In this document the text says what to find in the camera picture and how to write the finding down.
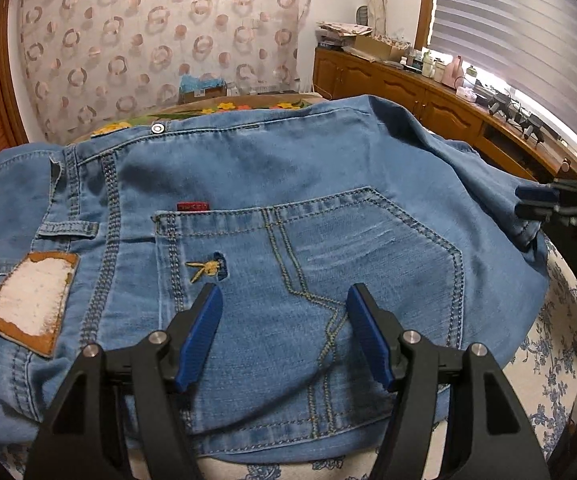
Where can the stack of papers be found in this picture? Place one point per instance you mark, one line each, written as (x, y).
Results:
(341, 32)

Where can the colourful flower blanket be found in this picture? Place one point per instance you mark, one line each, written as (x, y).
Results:
(238, 106)

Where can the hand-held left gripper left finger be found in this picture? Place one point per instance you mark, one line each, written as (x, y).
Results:
(203, 332)

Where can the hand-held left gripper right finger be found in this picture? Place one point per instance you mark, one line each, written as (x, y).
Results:
(368, 332)

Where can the blue denim pants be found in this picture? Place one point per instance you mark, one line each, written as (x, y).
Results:
(278, 220)

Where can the long wooden cabinet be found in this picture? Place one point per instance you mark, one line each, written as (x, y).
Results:
(398, 92)

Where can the cardboard box with blue cloth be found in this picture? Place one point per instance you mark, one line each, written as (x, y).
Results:
(202, 87)

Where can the open cardboard box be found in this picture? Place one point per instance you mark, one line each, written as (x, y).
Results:
(376, 49)

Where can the blue floral bedsheet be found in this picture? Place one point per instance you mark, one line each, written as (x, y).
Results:
(548, 340)

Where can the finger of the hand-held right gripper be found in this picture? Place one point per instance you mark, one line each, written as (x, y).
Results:
(536, 194)
(533, 211)

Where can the pink bottle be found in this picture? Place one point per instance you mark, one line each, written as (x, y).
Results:
(453, 72)

